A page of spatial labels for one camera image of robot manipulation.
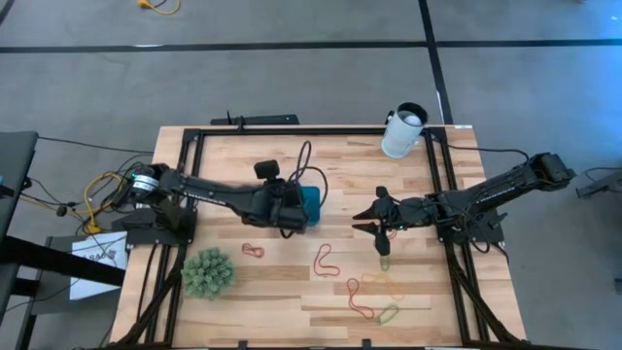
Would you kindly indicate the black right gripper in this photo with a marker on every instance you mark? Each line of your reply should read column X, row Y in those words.
column 391, row 214

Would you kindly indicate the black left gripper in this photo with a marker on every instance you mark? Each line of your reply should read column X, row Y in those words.
column 277, row 209

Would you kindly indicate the red rubber band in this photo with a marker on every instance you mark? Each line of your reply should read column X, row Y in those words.
column 362, row 309
column 253, row 253
column 316, row 265
column 391, row 235

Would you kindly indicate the green rubber band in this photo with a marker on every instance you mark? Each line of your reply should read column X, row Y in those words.
column 385, row 266
column 380, row 318

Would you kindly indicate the yellow rubber band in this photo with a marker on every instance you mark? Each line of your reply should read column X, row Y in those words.
column 397, row 296

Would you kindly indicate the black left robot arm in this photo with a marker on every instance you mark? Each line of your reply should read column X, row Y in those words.
column 204, row 192

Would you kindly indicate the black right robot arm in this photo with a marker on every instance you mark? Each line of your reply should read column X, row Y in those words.
column 486, row 192

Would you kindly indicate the teal plastic bin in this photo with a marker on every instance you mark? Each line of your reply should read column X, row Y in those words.
column 313, row 206

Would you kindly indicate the light grey cylindrical cup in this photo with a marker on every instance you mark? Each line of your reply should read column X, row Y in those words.
column 398, row 141

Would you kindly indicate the black flat box with antenna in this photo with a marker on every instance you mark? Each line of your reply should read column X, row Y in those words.
column 262, row 119

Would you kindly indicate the green artificial plant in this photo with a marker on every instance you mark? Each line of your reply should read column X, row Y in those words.
column 209, row 274

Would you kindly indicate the white ball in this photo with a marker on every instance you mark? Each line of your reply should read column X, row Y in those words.
column 412, row 120

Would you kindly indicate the white paper sheet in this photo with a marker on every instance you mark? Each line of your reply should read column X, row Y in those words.
column 87, row 290

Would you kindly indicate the black desk leg bar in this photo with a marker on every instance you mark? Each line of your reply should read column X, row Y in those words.
column 48, row 260

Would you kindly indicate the dark grey desk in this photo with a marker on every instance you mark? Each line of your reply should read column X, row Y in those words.
column 14, row 160

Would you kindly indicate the black aluminium table frame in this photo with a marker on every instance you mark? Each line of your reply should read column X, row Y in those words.
column 316, row 131

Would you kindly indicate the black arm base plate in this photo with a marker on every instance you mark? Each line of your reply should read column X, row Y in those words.
column 141, row 233
column 493, row 231

